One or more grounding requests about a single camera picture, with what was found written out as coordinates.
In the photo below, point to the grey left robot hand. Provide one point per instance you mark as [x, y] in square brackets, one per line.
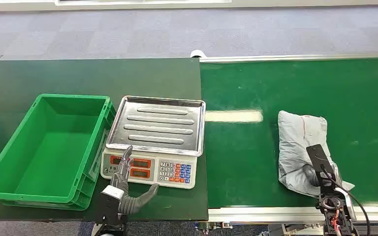
[133, 203]

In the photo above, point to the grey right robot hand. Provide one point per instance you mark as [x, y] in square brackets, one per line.
[319, 159]

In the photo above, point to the grey plastic mailer package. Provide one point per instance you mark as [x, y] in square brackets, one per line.
[295, 143]

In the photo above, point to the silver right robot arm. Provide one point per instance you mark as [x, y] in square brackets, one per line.
[334, 211]

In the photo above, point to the green conveyor belt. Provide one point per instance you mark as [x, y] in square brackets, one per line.
[247, 156]

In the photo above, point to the white conveyor roller end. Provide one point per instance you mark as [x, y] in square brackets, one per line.
[196, 53]

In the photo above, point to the white electronic weighing scale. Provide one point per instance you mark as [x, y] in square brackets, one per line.
[150, 171]

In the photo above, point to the steel scale tray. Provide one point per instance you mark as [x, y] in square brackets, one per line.
[159, 123]

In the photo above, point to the green plastic crate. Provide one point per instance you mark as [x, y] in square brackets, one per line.
[55, 146]

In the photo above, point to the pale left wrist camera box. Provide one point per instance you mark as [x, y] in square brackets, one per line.
[113, 191]

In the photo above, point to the metal conveyor bracket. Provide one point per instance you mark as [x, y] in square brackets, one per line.
[213, 226]

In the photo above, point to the wide aluminium conveyor rail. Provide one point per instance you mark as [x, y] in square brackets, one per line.
[257, 215]

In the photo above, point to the thin aluminium conveyor rail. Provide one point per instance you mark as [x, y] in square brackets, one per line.
[290, 58]

